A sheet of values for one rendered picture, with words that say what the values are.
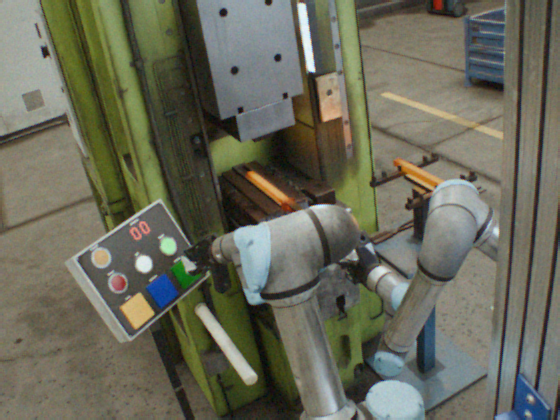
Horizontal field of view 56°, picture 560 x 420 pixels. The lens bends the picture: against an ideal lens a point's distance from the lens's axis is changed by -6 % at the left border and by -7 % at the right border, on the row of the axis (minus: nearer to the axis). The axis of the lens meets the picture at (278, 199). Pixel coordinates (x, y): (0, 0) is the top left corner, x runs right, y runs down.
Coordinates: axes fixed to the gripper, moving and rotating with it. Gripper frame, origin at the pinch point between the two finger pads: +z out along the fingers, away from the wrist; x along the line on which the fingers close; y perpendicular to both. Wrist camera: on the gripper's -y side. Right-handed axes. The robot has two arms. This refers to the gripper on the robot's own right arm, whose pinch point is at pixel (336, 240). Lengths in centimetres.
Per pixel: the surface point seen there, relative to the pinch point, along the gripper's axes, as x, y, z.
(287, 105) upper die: 5.6, -34.3, 30.6
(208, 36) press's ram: -16, -63, 31
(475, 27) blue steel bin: 331, 38, 260
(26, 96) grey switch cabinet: -70, 54, 558
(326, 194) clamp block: 15.4, 2.8, 30.7
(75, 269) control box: -74, -16, 15
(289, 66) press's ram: 9, -47, 31
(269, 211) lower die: -7.0, 0.9, 31.6
